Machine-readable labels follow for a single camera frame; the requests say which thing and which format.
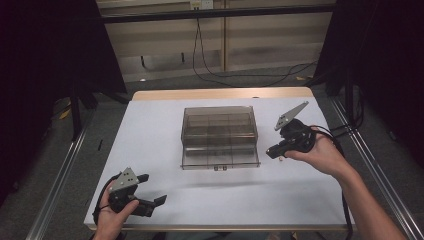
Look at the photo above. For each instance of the white table cover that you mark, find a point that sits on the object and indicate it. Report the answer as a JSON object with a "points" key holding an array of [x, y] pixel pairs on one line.
{"points": [[156, 133]]}

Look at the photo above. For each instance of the metal floor rail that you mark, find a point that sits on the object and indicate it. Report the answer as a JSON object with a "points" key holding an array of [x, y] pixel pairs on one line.
{"points": [[53, 196], [383, 180]]}

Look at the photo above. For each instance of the black wall bracket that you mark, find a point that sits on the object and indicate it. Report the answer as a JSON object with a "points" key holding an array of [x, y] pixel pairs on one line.
{"points": [[182, 57], [142, 61]]}

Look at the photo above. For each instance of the black curtain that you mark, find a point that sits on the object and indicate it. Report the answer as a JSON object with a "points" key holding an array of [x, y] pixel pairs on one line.
{"points": [[40, 66], [393, 50]]}

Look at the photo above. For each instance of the yellow floor tape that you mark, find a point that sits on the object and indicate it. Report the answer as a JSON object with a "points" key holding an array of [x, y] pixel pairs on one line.
{"points": [[300, 78], [65, 114]]}

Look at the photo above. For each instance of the person's left hand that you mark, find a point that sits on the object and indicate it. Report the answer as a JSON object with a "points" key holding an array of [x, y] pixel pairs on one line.
{"points": [[110, 223]]}

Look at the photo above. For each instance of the small black floor item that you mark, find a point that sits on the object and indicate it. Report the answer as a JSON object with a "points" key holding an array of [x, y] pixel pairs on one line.
{"points": [[100, 144]]}

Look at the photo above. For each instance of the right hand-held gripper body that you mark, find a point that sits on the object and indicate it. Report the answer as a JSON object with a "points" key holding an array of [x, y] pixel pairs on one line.
{"points": [[300, 136]]}

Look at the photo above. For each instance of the black horizontal bar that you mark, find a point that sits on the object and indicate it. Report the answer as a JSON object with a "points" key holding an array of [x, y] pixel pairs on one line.
{"points": [[200, 14]]}

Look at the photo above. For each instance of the white wall socket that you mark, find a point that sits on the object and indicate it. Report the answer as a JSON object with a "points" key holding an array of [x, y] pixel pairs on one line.
{"points": [[201, 4]]}

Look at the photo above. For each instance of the person's right hand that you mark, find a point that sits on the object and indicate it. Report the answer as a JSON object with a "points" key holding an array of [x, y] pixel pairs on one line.
{"points": [[325, 158]]}

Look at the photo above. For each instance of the smoky plastic drawer organizer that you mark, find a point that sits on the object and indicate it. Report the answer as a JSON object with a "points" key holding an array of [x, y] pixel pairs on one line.
{"points": [[220, 120]]}

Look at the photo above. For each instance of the black stand leg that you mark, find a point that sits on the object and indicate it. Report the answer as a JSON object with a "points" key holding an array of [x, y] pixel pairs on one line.
{"points": [[349, 100], [76, 116]]}

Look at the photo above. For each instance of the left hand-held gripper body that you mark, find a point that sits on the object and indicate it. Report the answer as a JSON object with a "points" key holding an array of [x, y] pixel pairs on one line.
{"points": [[124, 181]]}

